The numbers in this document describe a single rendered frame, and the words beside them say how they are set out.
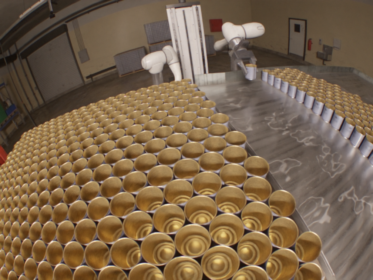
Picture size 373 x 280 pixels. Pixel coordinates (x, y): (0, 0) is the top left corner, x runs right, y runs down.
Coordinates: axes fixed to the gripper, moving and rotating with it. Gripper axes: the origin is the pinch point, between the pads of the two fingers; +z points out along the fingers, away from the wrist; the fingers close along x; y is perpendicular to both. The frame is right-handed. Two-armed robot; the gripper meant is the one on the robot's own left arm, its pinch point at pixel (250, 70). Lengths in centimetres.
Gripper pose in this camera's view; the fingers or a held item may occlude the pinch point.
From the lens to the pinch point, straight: 97.7
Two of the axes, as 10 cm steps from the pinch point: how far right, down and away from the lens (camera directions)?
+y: -0.8, 1.1, 9.9
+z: 2.8, 9.6, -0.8
